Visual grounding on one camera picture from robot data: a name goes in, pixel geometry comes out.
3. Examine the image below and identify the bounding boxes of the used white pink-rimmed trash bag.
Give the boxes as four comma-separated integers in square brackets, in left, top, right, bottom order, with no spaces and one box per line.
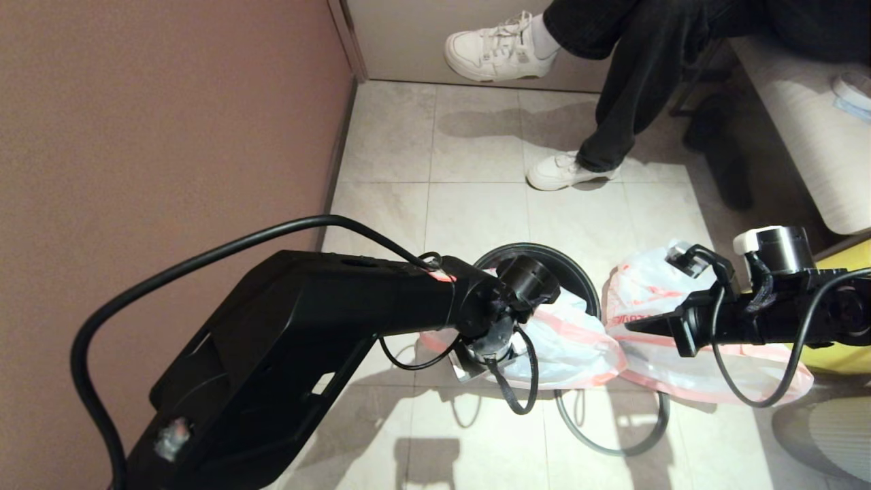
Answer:
[602,240,815,408]

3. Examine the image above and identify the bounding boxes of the white red plastic bag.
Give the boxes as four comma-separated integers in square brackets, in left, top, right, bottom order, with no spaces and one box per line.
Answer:
[418,269,628,391]

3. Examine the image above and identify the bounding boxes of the grey bin retaining ring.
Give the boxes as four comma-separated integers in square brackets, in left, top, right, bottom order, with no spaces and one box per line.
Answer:
[555,389,670,457]

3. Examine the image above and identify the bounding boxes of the black round trash bin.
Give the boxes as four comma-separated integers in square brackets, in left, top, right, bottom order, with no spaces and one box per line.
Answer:
[473,243,602,319]

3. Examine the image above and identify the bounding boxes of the yellow plastic bag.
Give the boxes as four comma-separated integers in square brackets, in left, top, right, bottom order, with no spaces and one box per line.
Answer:
[789,240,871,376]

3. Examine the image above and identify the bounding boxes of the black bench leg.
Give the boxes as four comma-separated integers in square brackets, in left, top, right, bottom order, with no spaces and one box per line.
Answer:
[683,95,753,212]

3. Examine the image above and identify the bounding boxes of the plain white sneaker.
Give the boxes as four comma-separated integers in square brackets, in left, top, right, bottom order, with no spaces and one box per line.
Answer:
[526,151,621,192]

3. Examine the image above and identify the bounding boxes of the grey ribbed rounded object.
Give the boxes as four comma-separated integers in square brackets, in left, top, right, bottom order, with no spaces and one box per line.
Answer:
[770,397,871,485]

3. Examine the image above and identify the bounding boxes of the beige upholstered bench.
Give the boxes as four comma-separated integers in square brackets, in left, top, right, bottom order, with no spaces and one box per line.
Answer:
[725,37,871,235]

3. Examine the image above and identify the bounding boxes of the black trousers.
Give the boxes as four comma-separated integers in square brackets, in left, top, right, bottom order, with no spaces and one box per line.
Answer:
[542,0,871,174]

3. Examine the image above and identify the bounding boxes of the white round object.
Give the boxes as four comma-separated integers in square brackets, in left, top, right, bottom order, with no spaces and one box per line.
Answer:
[832,71,871,113]

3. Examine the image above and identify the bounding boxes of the white sneaker with grey laces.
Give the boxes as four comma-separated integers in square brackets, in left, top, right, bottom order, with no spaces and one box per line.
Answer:
[445,11,560,83]

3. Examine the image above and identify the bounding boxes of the white sock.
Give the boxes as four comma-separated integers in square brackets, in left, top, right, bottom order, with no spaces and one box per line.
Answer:
[529,15,560,62]

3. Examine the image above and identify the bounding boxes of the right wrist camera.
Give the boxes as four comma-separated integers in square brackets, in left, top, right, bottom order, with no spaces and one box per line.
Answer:
[665,244,734,287]

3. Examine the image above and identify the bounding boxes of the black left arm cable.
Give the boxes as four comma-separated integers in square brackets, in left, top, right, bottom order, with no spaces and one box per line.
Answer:
[70,215,540,490]

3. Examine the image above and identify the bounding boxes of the grey-brown door frame post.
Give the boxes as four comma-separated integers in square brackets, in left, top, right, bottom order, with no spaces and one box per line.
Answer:
[327,0,369,86]

